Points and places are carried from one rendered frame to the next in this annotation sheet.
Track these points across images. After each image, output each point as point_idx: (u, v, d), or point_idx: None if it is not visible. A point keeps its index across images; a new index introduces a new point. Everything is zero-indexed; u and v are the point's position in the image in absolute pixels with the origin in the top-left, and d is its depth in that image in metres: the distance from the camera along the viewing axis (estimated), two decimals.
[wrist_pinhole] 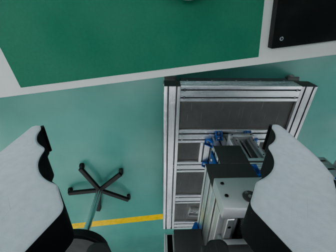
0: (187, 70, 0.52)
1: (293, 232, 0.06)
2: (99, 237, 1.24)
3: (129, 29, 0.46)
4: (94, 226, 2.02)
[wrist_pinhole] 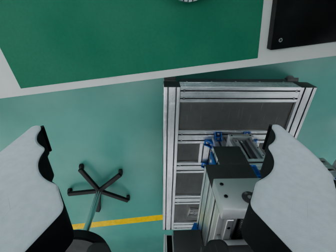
0: (187, 71, 0.52)
1: (293, 232, 0.06)
2: (98, 238, 1.23)
3: (129, 30, 0.46)
4: (94, 227, 2.02)
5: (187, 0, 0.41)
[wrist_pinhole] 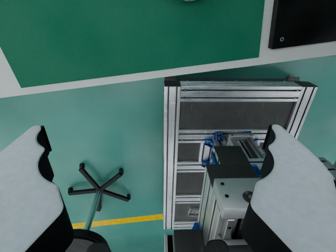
0: (188, 71, 0.52)
1: (293, 232, 0.06)
2: (99, 237, 1.24)
3: (130, 29, 0.46)
4: (94, 226, 2.02)
5: None
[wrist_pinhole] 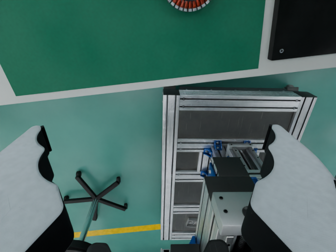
0: (186, 81, 0.51)
1: (293, 232, 0.06)
2: None
3: (128, 39, 0.46)
4: (90, 235, 1.97)
5: (186, 9, 0.40)
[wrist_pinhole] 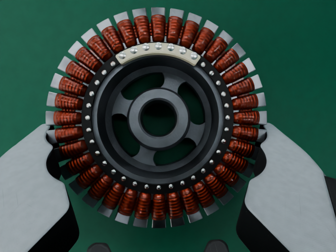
0: None
1: (287, 229, 0.06)
2: None
3: None
4: None
5: (127, 218, 0.10)
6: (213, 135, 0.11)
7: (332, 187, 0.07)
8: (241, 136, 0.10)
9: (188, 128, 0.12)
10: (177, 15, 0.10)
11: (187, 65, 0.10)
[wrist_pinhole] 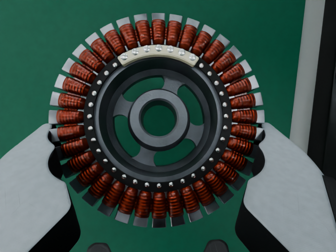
0: None
1: (286, 228, 0.06)
2: None
3: None
4: None
5: (127, 217, 0.10)
6: (212, 134, 0.11)
7: (330, 186, 0.07)
8: (239, 134, 0.10)
9: (188, 129, 0.12)
10: (176, 20, 0.11)
11: (186, 66, 0.11)
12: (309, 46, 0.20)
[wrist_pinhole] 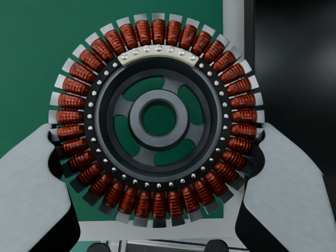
0: None
1: (286, 228, 0.06)
2: None
3: None
4: None
5: (127, 217, 0.10)
6: (212, 134, 0.11)
7: (330, 186, 0.07)
8: (239, 134, 0.10)
9: (188, 129, 0.12)
10: (176, 20, 0.11)
11: (186, 66, 0.11)
12: None
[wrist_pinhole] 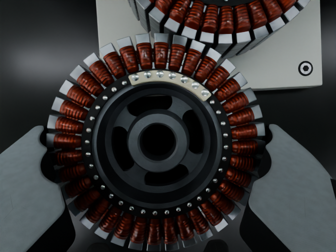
0: None
1: (291, 231, 0.06)
2: None
3: None
4: None
5: (106, 233, 0.10)
6: (207, 170, 0.11)
7: None
8: (233, 180, 0.10)
9: (185, 155, 0.12)
10: (198, 48, 0.10)
11: (196, 98, 0.10)
12: None
